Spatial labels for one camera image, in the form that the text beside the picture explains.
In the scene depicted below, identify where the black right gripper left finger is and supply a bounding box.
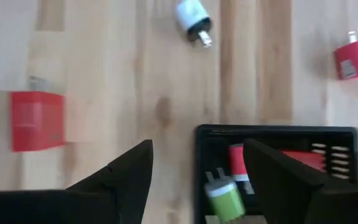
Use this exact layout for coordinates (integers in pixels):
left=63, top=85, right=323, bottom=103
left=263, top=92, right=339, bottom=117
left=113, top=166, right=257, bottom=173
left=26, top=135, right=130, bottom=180
left=65, top=139, right=154, bottom=224

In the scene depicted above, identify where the small pink white charger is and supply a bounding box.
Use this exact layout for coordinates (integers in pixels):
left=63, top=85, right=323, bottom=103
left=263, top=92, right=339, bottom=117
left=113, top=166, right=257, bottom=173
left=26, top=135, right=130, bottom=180
left=228, top=143, right=256, bottom=195

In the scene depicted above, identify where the red wall charger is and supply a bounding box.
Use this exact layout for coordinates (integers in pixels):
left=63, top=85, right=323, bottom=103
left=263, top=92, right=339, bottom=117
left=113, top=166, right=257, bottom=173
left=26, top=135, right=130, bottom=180
left=280, top=149, right=326, bottom=172

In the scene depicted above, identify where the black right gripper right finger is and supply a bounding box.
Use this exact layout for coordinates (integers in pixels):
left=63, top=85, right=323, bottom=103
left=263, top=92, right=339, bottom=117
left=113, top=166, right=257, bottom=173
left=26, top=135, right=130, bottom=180
left=243, top=138, right=358, bottom=224

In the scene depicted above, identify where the large red multiport charger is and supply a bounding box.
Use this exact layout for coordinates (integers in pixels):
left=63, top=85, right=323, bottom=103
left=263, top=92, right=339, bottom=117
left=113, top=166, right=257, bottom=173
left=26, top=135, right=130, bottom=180
left=9, top=76, right=67, bottom=153

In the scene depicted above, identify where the white and black charger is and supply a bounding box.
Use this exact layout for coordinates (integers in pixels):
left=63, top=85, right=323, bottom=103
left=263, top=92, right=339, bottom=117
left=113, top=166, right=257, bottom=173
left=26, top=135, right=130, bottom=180
left=175, top=0, right=213, bottom=49

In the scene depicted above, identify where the black slotted plastic basket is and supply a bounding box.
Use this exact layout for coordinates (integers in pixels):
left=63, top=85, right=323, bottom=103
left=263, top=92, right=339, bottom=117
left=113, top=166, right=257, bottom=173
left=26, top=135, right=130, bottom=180
left=194, top=124, right=358, bottom=224

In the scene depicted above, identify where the green and white charger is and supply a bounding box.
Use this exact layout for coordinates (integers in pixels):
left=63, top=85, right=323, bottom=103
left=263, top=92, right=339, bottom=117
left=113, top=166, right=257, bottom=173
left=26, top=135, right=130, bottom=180
left=204, top=167, right=247, bottom=223

